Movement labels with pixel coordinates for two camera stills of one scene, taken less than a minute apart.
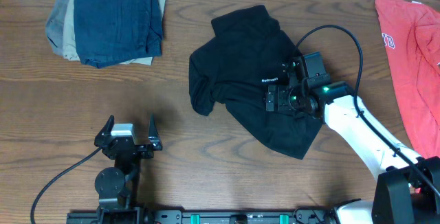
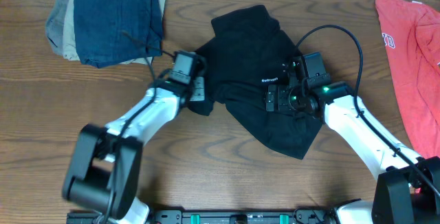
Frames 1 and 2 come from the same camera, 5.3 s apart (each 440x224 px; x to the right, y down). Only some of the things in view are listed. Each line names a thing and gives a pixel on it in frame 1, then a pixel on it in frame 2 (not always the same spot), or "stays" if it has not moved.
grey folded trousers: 55,23 stays
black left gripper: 155,146 → 201,93
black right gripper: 282,102 stays
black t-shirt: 247,52 stays
